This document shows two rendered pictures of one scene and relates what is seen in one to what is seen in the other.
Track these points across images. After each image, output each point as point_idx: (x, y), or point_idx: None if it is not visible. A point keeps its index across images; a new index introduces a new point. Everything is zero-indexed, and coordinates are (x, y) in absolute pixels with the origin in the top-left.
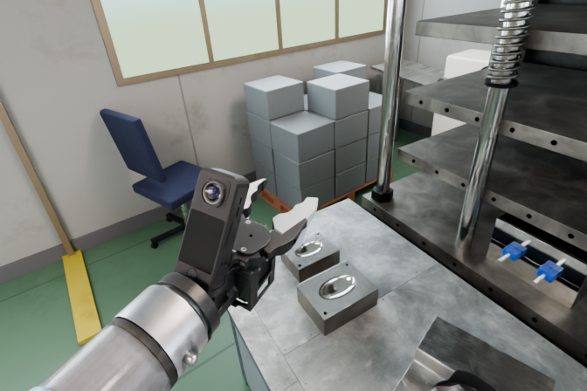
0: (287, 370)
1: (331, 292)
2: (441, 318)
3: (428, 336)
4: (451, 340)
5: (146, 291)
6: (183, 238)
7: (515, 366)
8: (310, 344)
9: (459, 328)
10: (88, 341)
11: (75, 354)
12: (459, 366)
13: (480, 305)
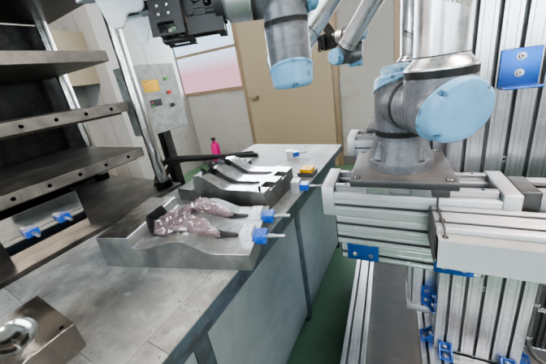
0: (134, 359)
1: (15, 351)
2: (83, 266)
3: (116, 236)
4: (121, 227)
5: None
6: None
7: (140, 206)
8: (96, 355)
9: (110, 227)
10: None
11: None
12: (142, 220)
13: (76, 251)
